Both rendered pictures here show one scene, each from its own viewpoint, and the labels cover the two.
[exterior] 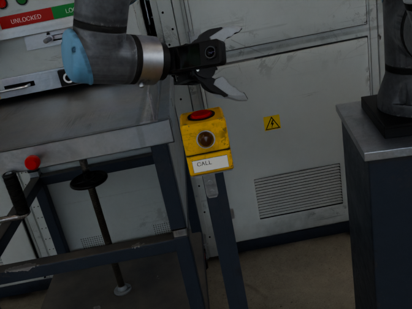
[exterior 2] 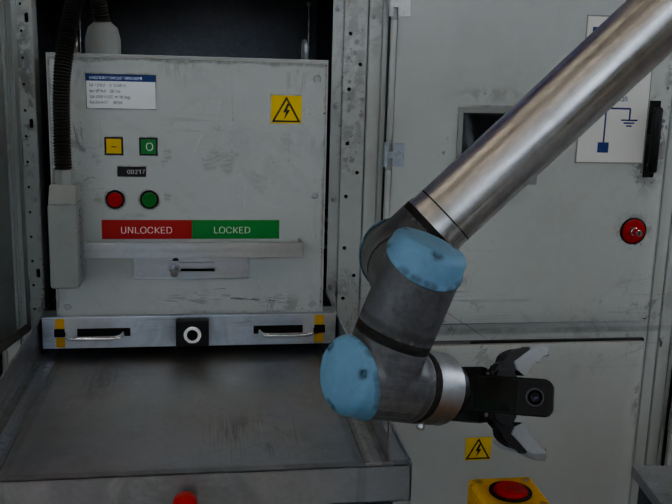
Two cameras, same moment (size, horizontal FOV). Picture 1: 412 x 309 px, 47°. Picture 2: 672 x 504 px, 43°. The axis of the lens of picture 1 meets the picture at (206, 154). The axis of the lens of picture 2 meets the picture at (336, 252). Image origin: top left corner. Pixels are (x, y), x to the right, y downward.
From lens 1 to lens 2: 0.42 m
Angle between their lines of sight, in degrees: 14
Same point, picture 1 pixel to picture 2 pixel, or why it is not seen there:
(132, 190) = not seen: outside the picture
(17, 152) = (157, 480)
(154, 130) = (383, 478)
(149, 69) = (445, 408)
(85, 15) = (391, 326)
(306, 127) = (529, 464)
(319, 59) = (568, 361)
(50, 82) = (157, 335)
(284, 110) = not seen: hidden behind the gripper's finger
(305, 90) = not seen: hidden behind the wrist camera
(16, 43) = (118, 264)
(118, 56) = (415, 388)
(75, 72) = (356, 405)
